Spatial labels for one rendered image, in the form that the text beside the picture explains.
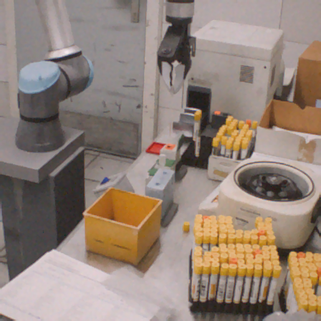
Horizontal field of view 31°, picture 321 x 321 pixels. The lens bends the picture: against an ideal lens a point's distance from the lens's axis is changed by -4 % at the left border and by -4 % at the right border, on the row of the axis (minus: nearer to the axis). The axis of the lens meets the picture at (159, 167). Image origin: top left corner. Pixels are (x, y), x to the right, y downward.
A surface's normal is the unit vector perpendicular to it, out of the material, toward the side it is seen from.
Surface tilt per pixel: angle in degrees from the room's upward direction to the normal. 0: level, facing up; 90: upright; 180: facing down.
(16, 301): 1
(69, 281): 0
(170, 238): 0
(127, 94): 90
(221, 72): 90
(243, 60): 90
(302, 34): 90
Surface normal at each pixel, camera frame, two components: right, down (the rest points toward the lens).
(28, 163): 0.05, -0.89
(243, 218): -0.48, 0.39
